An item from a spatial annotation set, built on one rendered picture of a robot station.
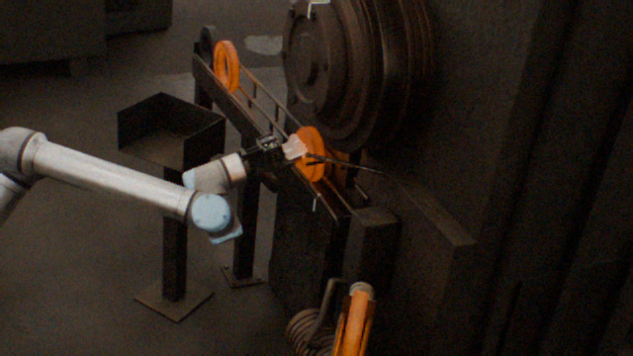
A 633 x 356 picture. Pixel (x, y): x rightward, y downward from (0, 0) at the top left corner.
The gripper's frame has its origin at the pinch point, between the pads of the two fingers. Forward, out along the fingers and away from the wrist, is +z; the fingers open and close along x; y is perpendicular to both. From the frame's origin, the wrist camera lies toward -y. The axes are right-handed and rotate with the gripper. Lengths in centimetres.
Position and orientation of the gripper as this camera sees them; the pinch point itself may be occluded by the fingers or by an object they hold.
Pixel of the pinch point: (309, 148)
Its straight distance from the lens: 218.6
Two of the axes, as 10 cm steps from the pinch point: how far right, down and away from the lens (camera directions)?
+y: -1.5, -7.7, -6.2
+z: 9.0, -3.6, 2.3
